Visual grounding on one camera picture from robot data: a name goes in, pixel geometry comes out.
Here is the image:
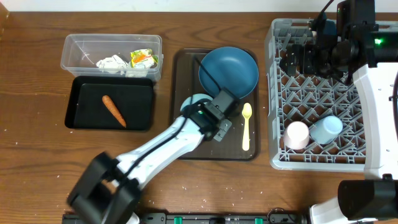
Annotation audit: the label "black waste tray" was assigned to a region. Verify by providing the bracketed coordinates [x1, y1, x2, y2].
[65, 76, 155, 131]

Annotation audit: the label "blue plate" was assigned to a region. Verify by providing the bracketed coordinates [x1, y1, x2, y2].
[198, 47, 259, 99]

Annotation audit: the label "dark brown serving tray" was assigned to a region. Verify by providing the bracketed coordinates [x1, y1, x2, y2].
[170, 49, 261, 161]

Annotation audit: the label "clear plastic bin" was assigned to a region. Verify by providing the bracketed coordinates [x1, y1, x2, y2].
[60, 34, 163, 82]

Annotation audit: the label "grey dishwasher rack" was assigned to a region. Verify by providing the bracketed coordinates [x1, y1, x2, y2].
[264, 18, 398, 174]

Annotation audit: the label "white tissue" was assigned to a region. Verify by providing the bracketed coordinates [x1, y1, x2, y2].
[125, 68, 149, 78]

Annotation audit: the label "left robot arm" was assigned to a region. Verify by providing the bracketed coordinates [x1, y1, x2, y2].
[67, 102, 232, 224]

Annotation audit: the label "blue cup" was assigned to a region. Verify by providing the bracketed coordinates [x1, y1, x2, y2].
[310, 116, 343, 144]

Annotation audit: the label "green yellow snack wrapper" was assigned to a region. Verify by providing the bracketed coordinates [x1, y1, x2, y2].
[130, 49, 159, 69]

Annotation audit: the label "light blue rice bowl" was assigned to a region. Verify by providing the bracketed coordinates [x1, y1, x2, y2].
[180, 93, 213, 112]

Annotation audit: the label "white napkin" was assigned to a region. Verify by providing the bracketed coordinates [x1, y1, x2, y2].
[96, 55, 129, 74]

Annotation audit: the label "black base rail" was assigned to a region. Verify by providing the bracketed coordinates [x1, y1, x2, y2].
[140, 213, 307, 224]

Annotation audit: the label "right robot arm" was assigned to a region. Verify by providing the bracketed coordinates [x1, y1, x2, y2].
[280, 0, 397, 223]

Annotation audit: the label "orange carrot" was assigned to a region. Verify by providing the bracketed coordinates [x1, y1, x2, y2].
[102, 95, 127, 128]

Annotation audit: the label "pink cup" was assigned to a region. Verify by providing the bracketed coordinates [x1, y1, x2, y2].
[283, 121, 310, 150]

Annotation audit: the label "yellow plastic spoon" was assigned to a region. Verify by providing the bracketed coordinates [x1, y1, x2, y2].
[241, 103, 252, 151]

